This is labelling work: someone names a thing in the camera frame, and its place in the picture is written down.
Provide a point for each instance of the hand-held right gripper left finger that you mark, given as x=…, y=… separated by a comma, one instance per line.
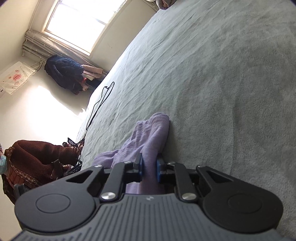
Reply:
x=140, y=169

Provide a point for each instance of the purple pants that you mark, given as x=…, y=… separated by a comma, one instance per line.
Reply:
x=150, y=136

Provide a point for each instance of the blue face mask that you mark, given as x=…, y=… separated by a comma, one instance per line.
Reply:
x=3, y=164

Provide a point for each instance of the white wall hanging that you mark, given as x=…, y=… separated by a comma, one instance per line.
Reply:
x=15, y=77

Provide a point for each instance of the dark blue hanging jacket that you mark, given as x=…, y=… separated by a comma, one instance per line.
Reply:
x=64, y=71

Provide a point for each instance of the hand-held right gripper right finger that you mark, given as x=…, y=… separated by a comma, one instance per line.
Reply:
x=159, y=170

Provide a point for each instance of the bed with grey sheet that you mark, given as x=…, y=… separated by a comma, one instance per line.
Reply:
x=208, y=69

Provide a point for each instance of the folded grey pink duvet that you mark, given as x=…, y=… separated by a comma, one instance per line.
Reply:
x=165, y=4

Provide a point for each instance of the window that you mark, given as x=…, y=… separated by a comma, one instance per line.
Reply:
x=81, y=20

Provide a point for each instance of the pink hanging garment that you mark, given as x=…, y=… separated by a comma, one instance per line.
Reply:
x=92, y=71

